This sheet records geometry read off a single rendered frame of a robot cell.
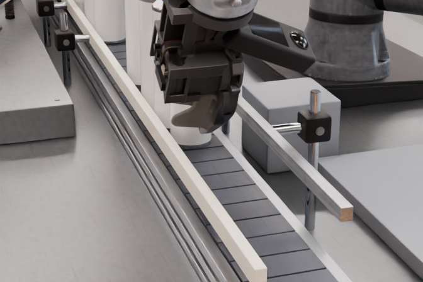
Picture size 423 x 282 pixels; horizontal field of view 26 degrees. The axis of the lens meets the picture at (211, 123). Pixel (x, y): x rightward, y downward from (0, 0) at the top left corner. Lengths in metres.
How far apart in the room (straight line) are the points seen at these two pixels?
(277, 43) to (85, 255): 0.30
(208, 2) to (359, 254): 0.33
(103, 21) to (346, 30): 0.41
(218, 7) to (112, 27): 0.69
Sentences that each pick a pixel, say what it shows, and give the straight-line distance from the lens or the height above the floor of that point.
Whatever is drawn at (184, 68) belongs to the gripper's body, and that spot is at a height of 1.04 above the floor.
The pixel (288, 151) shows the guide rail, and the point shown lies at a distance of 0.91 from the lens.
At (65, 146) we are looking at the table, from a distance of 1.27.
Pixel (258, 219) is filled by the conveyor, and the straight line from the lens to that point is 0.95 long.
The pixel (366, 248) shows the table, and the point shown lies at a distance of 1.01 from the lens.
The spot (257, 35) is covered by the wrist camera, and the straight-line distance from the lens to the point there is 0.92.
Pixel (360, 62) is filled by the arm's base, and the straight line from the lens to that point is 1.41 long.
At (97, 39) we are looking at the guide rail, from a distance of 1.45.
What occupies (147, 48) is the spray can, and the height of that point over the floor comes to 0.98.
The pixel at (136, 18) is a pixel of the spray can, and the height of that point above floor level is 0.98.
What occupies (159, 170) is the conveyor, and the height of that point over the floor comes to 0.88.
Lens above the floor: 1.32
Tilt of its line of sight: 22 degrees down
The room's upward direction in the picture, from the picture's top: straight up
